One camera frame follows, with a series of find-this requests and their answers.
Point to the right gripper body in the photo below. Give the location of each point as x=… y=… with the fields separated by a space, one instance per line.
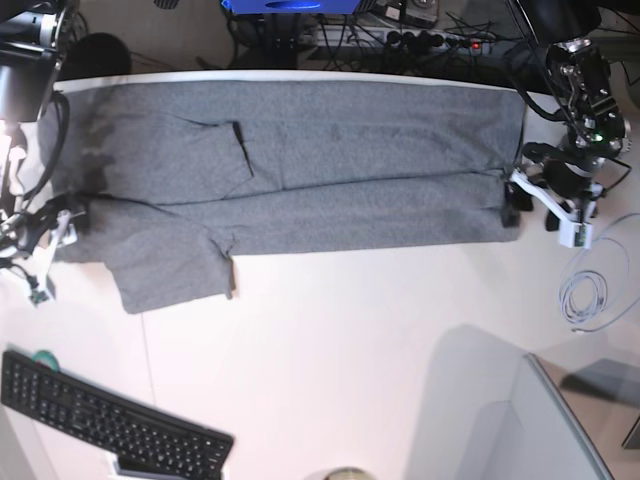
x=29 y=242

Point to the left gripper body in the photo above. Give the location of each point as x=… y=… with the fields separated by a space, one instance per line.
x=568 y=174

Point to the grey t-shirt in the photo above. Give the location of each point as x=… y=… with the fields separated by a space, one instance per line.
x=180 y=178

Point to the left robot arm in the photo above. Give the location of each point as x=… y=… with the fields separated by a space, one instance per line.
x=556 y=35

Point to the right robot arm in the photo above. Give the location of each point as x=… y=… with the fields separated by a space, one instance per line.
x=35 y=39

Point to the green tape roll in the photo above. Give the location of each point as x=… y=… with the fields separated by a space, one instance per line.
x=46 y=359

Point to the grey monitor edge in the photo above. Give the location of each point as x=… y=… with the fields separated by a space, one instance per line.
x=556 y=445

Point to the black keyboard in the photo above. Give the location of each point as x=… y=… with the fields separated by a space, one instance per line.
x=158 y=441

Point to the blue box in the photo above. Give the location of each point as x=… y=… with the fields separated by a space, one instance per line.
x=248 y=7

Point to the round tan lid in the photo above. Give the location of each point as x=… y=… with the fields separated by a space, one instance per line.
x=348 y=473

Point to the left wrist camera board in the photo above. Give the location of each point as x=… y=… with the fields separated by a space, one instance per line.
x=575 y=234

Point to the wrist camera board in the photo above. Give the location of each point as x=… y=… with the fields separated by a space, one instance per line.
x=575 y=234
x=41 y=294

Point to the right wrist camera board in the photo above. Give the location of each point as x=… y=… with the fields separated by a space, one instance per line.
x=41 y=294

